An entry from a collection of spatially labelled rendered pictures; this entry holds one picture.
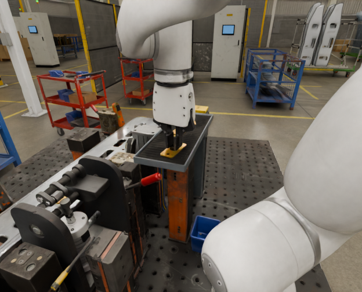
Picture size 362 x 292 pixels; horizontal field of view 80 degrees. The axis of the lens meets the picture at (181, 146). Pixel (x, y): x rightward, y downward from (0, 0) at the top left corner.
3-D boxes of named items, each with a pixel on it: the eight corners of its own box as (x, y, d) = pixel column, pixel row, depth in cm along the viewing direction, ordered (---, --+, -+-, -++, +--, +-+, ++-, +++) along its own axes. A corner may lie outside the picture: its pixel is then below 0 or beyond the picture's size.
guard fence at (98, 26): (140, 73, 790) (135, 9, 694) (144, 73, 788) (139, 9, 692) (91, 101, 492) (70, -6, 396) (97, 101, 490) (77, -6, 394)
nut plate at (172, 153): (175, 142, 63) (175, 138, 62) (187, 145, 61) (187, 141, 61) (159, 154, 56) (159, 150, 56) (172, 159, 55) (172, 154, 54)
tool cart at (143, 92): (143, 96, 527) (139, 53, 481) (159, 98, 513) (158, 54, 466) (123, 106, 461) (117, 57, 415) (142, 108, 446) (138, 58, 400)
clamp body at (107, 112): (113, 160, 141) (103, 106, 123) (133, 164, 137) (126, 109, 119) (103, 168, 132) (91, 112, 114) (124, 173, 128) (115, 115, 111)
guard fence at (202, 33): (140, 74, 782) (134, 8, 687) (141, 73, 794) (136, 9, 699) (243, 77, 730) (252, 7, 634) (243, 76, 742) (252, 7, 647)
